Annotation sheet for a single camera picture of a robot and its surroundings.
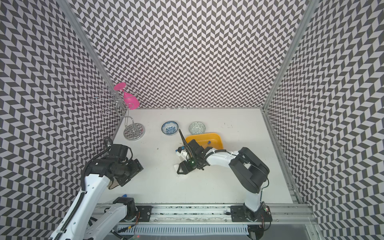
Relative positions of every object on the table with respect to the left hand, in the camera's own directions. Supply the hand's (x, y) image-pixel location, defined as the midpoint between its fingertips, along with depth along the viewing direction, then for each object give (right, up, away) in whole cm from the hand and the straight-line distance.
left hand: (137, 174), depth 75 cm
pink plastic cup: (-13, +41, +19) cm, 47 cm away
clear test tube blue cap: (+38, +12, +24) cm, 47 cm away
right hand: (+21, -3, +9) cm, 23 cm away
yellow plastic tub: (+35, +14, +25) cm, 45 cm away
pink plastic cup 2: (-16, +48, +13) cm, 52 cm away
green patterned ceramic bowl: (+30, +22, +30) cm, 48 cm away
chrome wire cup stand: (-34, +40, +33) cm, 62 cm away
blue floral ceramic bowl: (+10, +22, +30) cm, 39 cm away
